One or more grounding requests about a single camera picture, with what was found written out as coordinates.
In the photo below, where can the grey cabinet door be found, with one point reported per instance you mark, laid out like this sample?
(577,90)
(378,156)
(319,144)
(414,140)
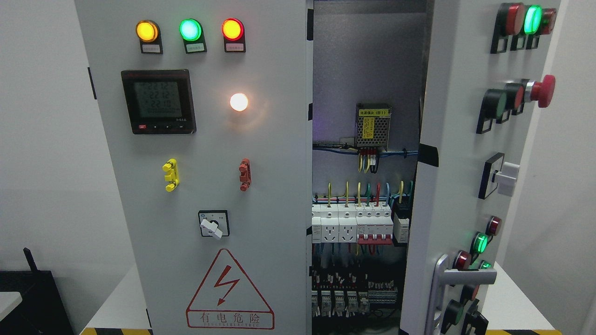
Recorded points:
(479,53)
(268,222)

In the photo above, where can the red terminal connector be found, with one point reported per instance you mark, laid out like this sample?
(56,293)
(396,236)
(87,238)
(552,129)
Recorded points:
(245,174)

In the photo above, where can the white glowing indicator light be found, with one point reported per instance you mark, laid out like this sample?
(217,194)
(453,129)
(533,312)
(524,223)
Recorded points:
(239,102)

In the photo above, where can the metal mesh power supply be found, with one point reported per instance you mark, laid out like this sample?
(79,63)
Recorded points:
(372,124)

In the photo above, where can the black white surge protector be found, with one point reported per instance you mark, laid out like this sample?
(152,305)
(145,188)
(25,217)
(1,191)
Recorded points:
(401,224)

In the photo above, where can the yellow terminal connector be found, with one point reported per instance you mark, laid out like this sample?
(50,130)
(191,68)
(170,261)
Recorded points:
(171,174)

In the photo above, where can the relay terminal block row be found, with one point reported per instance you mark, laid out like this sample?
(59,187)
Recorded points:
(350,293)

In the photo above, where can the red electric warning sticker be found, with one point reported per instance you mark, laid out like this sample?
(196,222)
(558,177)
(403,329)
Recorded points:
(227,298)

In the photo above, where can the red indicator light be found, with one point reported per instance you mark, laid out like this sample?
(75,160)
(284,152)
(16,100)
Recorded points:
(233,36)

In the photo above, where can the black digital power meter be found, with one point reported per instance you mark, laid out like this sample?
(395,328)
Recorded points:
(159,101)

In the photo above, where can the green indicator light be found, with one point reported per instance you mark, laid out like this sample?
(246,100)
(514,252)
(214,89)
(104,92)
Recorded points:
(192,34)

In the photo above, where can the yellow indicator light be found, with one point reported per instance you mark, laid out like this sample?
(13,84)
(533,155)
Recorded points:
(149,34)

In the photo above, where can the red emergency stop button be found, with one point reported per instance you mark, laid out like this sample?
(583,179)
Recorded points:
(542,92)

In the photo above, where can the black box with antenna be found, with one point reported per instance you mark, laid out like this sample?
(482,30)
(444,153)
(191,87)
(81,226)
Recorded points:
(41,311)

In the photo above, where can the white din rail sockets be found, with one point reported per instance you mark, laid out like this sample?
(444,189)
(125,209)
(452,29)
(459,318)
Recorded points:
(334,223)

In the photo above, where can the white rotary selector switch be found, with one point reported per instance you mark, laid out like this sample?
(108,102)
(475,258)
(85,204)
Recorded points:
(214,223)

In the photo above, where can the silver door handle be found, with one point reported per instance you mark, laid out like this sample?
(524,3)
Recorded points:
(440,318)

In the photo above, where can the white selector switch right door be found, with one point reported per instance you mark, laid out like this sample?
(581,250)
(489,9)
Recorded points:
(498,175)

